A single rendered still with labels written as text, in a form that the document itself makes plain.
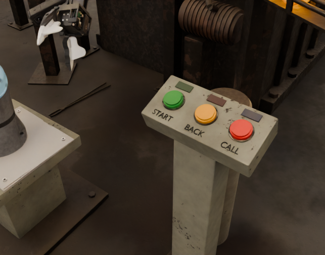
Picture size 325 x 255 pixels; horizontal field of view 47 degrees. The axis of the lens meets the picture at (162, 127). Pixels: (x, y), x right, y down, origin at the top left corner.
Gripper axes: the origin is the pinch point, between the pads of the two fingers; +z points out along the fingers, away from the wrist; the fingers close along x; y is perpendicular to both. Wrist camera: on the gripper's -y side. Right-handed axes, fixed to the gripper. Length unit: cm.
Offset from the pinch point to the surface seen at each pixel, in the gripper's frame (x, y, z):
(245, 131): -11, 51, 21
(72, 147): 19.2, -1.9, 18.9
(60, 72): 77, -52, -31
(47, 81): 71, -55, -25
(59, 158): 16.5, -3.7, 22.8
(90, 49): 92, -47, -52
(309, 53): 108, 68, -54
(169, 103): -10.4, 36.5, 15.5
